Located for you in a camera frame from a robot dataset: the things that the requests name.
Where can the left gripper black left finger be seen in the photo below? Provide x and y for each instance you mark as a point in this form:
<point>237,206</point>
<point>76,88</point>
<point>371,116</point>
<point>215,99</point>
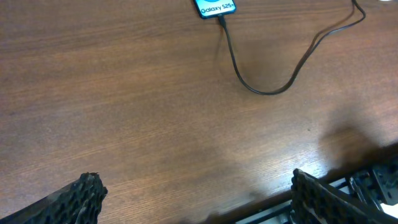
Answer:
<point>79,202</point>

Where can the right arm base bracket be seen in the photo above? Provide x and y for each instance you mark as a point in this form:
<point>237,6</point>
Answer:
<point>375,185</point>

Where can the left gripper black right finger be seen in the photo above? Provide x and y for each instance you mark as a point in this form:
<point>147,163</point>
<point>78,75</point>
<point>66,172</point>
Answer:
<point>314,201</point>

